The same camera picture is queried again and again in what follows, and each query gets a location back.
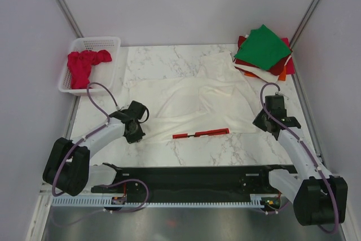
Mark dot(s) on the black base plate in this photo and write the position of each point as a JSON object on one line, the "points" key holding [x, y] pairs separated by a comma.
{"points": [[193, 183]]}

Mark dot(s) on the right aluminium corner post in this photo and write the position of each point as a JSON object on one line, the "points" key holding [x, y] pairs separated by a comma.
{"points": [[304, 21]]}

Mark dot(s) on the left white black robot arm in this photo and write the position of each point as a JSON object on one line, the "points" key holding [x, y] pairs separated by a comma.
{"points": [[68, 167]]}

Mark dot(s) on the crumpled red t-shirt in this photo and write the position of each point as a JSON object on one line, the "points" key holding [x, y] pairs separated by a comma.
{"points": [[80, 65]]}

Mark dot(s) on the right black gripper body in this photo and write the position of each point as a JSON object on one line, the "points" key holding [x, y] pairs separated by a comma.
{"points": [[260, 120]]}

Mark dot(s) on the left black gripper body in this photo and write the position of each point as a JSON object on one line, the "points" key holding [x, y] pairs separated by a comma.
{"points": [[136, 136]]}

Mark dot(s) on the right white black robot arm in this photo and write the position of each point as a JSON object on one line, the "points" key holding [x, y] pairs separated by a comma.
{"points": [[318, 196]]}

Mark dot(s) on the left aluminium corner post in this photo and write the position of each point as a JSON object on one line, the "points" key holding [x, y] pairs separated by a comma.
{"points": [[69, 18]]}

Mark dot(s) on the folded orange t-shirt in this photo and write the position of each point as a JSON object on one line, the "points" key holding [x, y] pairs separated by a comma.
{"points": [[266, 76]]}

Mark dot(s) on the white slotted cable duct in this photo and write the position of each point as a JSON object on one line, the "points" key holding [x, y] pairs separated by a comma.
{"points": [[108, 201]]}

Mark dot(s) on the white coca-cola t-shirt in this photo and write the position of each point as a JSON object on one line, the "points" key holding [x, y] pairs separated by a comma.
{"points": [[218, 97]]}

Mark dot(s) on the folded pink red t-shirt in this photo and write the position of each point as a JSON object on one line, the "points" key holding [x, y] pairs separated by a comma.
{"points": [[288, 68]]}

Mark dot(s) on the aluminium corner post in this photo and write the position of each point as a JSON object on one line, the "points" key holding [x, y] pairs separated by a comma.
{"points": [[69, 18], [304, 21]]}

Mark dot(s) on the folded dark red t-shirt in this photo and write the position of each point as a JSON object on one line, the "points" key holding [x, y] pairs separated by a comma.
{"points": [[276, 70]]}

